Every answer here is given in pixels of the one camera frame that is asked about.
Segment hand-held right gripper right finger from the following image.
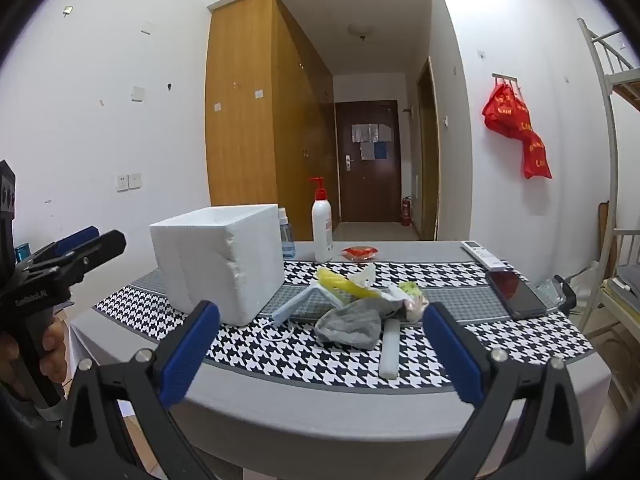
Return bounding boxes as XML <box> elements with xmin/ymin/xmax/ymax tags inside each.
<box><xmin>422</xmin><ymin>302</ymin><xmax>588</xmax><ymax>480</ymax></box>

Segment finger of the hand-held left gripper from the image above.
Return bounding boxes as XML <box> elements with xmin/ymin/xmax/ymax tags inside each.
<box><xmin>30</xmin><ymin>230</ymin><xmax>127</xmax><ymax>284</ymax></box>
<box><xmin>19</xmin><ymin>226</ymin><xmax>99</xmax><ymax>264</ymax></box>

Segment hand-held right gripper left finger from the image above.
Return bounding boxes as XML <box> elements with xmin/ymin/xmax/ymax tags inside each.
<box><xmin>57</xmin><ymin>300</ymin><xmax>223</xmax><ymax>480</ymax></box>

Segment green clear snack bag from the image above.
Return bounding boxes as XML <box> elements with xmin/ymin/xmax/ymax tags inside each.
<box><xmin>397</xmin><ymin>281</ymin><xmax>430</xmax><ymax>322</ymax></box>

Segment white foam box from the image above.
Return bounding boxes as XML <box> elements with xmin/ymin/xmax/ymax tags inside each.
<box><xmin>149</xmin><ymin>204</ymin><xmax>286</xmax><ymax>327</ymax></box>

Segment grey fuzzy sock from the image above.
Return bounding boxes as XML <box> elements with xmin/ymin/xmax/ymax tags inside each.
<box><xmin>315</xmin><ymin>300</ymin><xmax>403</xmax><ymax>350</ymax></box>

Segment white cloth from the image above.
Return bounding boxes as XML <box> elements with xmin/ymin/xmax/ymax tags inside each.
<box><xmin>272</xmin><ymin>280</ymin><xmax>346</xmax><ymax>324</ymax></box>

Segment yellow foam fruit net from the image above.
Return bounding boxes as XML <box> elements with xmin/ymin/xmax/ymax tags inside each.
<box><xmin>316</xmin><ymin>266</ymin><xmax>373</xmax><ymax>302</ymax></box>

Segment person's left hand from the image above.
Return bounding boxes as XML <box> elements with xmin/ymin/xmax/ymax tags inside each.
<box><xmin>0</xmin><ymin>319</ymin><xmax>69</xmax><ymax>401</ymax></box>

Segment houndstooth table mat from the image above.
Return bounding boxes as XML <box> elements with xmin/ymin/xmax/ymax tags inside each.
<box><xmin>92</xmin><ymin>259</ymin><xmax>593</xmax><ymax>391</ymax></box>

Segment white foam bar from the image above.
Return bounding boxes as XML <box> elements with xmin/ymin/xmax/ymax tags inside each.
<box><xmin>378</xmin><ymin>320</ymin><xmax>401</xmax><ymax>380</ymax></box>

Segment black smartphone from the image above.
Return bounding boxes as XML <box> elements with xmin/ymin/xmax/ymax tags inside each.
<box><xmin>485</xmin><ymin>270</ymin><xmax>548</xmax><ymax>320</ymax></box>

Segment white remote control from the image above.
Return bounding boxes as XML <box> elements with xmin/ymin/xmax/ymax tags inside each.
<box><xmin>461</xmin><ymin>240</ymin><xmax>503</xmax><ymax>269</ymax></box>

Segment clear plastic bag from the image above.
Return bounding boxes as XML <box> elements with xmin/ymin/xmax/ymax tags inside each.
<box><xmin>537</xmin><ymin>280</ymin><xmax>566</xmax><ymax>307</ymax></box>

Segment clear plastic wrapper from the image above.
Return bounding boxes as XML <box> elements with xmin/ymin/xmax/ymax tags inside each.
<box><xmin>348</xmin><ymin>263</ymin><xmax>377</xmax><ymax>292</ymax></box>

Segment red snack packet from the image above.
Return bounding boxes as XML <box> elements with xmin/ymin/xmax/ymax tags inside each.
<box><xmin>342</xmin><ymin>244</ymin><xmax>378</xmax><ymax>262</ymax></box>

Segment blue spray bottle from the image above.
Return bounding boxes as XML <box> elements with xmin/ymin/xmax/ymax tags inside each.
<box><xmin>278</xmin><ymin>208</ymin><xmax>296</xmax><ymax>259</ymax></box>

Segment white plastic bag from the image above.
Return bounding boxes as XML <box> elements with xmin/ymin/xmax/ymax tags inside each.
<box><xmin>570</xmin><ymin>260</ymin><xmax>601</xmax><ymax>311</ymax></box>

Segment white pump bottle red pump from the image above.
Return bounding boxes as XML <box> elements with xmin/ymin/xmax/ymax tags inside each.
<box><xmin>308</xmin><ymin>177</ymin><xmax>334</xmax><ymax>264</ymax></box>

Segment dark brown door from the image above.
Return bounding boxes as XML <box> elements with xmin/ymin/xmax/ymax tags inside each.
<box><xmin>335</xmin><ymin>101</ymin><xmax>402</xmax><ymax>223</ymax></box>

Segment wooden board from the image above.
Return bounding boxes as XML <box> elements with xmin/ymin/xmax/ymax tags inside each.
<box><xmin>597</xmin><ymin>201</ymin><xmax>618</xmax><ymax>281</ymax></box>

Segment light wooden side door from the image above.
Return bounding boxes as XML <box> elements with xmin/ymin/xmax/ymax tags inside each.
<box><xmin>417</xmin><ymin>57</ymin><xmax>441</xmax><ymax>242</ymax></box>

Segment wooden wardrobe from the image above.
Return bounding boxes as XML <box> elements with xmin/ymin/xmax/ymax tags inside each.
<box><xmin>205</xmin><ymin>0</ymin><xmax>341</xmax><ymax>242</ymax></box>

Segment red hanging bag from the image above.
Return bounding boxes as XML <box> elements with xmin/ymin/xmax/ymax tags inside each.
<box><xmin>523</xmin><ymin>130</ymin><xmax>553</xmax><ymax>180</ymax></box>
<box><xmin>482</xmin><ymin>82</ymin><xmax>531</xmax><ymax>140</ymax></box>

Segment papers on door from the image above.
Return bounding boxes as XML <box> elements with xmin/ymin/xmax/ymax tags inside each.
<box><xmin>351</xmin><ymin>122</ymin><xmax>392</xmax><ymax>160</ymax></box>

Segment white cable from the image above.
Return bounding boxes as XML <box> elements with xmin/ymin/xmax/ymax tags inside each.
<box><xmin>257</xmin><ymin>327</ymin><xmax>321</xmax><ymax>344</ymax></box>

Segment black curved handle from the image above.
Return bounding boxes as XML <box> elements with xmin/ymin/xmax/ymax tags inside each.
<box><xmin>552</xmin><ymin>275</ymin><xmax>578</xmax><ymax>317</ymax></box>

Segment metal bunk bed frame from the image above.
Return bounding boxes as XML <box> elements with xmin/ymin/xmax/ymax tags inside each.
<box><xmin>577</xmin><ymin>17</ymin><xmax>640</xmax><ymax>361</ymax></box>

